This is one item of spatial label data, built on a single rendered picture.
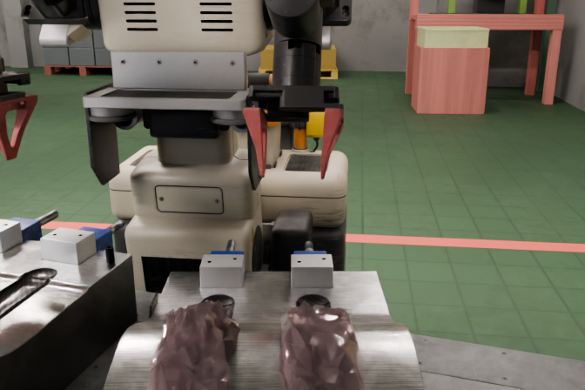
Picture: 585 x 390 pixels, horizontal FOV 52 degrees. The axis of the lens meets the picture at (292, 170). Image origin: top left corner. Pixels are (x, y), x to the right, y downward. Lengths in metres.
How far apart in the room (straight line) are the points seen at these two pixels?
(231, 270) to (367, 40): 8.84
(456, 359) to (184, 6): 0.65
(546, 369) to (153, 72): 0.70
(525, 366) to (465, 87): 5.63
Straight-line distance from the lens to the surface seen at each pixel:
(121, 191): 1.39
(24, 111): 0.78
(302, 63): 0.69
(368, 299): 0.71
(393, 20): 9.48
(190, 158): 1.07
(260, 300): 0.70
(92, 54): 9.36
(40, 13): 1.11
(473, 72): 6.28
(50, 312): 0.66
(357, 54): 9.50
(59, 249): 0.75
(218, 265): 0.72
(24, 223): 0.85
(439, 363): 0.71
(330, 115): 0.66
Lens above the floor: 1.19
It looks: 17 degrees down
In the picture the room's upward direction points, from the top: straight up
